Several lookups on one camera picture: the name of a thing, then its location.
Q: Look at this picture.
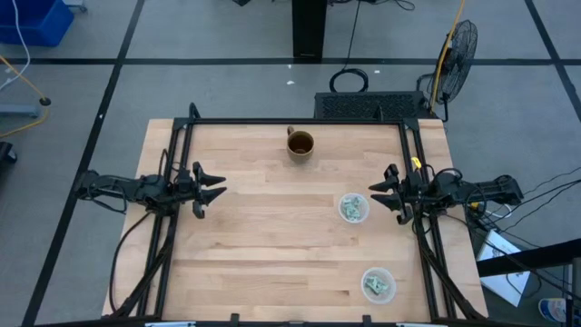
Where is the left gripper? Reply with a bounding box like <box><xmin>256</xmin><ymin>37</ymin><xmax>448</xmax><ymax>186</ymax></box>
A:
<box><xmin>174</xmin><ymin>161</ymin><xmax>228</xmax><ymax>221</ymax></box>

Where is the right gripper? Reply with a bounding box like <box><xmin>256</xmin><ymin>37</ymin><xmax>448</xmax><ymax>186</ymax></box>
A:
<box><xmin>368</xmin><ymin>163</ymin><xmax>428</xmax><ymax>226</ymax></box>

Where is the blue plastic bin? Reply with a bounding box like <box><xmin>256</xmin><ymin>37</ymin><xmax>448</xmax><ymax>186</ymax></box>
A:
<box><xmin>0</xmin><ymin>0</ymin><xmax>75</xmax><ymax>48</ymax></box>

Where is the clear plastic bowl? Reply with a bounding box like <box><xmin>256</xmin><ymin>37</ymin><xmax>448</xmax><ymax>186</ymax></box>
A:
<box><xmin>338</xmin><ymin>192</ymin><xmax>371</xmax><ymax>224</ymax></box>
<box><xmin>360</xmin><ymin>266</ymin><xmax>398</xmax><ymax>305</ymax></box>

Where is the black computer case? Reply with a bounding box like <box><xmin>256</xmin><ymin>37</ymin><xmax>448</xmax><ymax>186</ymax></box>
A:
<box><xmin>313</xmin><ymin>90</ymin><xmax>432</xmax><ymax>122</ymax></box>

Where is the brown and teal ceramic mug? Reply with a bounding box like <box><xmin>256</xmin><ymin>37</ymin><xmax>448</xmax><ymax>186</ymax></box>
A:
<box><xmin>285</xmin><ymin>125</ymin><xmax>316</xmax><ymax>163</ymax></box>

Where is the black floor fan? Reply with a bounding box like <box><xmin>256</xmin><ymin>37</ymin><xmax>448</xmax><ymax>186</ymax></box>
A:
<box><xmin>416</xmin><ymin>18</ymin><xmax>479</xmax><ymax>123</ymax></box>

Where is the white paper booklet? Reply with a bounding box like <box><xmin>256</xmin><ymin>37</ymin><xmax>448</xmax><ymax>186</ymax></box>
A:
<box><xmin>476</xmin><ymin>229</ymin><xmax>532</xmax><ymax>308</ymax></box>

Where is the black metal beam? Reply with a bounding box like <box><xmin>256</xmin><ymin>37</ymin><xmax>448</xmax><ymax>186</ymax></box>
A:
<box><xmin>476</xmin><ymin>238</ymin><xmax>581</xmax><ymax>278</ymax></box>

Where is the black rectangular stand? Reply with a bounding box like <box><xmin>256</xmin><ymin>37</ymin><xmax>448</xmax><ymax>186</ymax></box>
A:
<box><xmin>291</xmin><ymin>0</ymin><xmax>328</xmax><ymax>60</ymax></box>

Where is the white blue floor item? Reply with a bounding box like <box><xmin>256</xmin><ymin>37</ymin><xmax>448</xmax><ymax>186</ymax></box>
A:
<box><xmin>538</xmin><ymin>297</ymin><xmax>574</xmax><ymax>324</ymax></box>

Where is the black floor object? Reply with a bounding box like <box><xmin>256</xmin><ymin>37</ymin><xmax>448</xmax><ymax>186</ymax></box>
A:
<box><xmin>0</xmin><ymin>141</ymin><xmax>18</xmax><ymax>164</ymax></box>

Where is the grey stand base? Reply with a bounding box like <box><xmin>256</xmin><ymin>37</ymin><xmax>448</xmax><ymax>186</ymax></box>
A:
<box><xmin>0</xmin><ymin>104</ymin><xmax>41</xmax><ymax>119</ymax></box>

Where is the black aluminium table frame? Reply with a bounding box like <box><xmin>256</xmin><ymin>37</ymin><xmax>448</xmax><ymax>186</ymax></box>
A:
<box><xmin>102</xmin><ymin>102</ymin><xmax>489</xmax><ymax>327</ymax></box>

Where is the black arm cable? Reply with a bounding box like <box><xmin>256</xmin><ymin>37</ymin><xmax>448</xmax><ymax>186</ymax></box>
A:
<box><xmin>108</xmin><ymin>211</ymin><xmax>155</xmax><ymax>314</ymax></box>

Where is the black hanging cable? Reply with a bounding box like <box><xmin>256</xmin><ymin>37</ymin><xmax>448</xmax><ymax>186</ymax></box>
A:
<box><xmin>329</xmin><ymin>0</ymin><xmax>369</xmax><ymax>94</ymax></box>

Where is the yellow hanging cable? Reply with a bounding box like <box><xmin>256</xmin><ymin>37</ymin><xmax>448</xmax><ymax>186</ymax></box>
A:
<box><xmin>428</xmin><ymin>0</ymin><xmax>468</xmax><ymax>114</ymax></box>

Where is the black floor cable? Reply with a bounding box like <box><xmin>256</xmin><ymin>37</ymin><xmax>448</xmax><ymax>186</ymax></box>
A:
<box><xmin>521</xmin><ymin>166</ymin><xmax>581</xmax><ymax>197</ymax></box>

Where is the yellow floor cable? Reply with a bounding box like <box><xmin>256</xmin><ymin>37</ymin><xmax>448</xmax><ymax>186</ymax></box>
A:
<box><xmin>0</xmin><ymin>54</ymin><xmax>52</xmax><ymax>140</ymax></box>

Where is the white floor cable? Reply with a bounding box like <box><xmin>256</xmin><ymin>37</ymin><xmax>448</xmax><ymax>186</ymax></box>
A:
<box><xmin>0</xmin><ymin>0</ymin><xmax>32</xmax><ymax>92</ymax></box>

